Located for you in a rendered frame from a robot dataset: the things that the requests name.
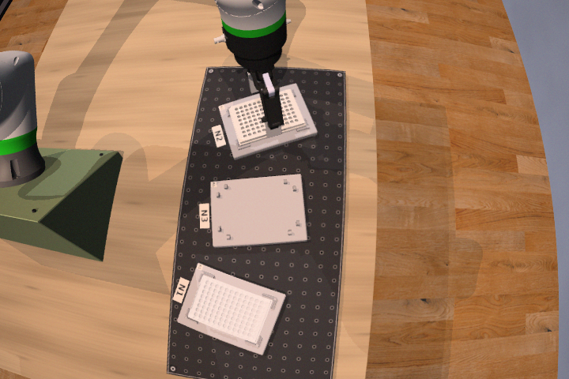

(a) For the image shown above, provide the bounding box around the cream label with n3 text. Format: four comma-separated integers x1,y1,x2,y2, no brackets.
199,204,210,229

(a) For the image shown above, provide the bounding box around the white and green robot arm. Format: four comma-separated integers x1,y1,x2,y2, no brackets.
0,0,291,188

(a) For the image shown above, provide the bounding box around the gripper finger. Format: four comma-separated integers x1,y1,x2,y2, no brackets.
247,69,259,93
249,65,284,138

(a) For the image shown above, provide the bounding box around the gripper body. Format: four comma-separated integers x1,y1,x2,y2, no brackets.
234,48,282,81

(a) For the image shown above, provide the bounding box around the cream label reading n1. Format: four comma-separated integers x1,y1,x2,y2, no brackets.
173,277,190,303

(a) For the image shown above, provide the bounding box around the white label reading n2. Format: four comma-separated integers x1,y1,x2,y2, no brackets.
212,125,226,147

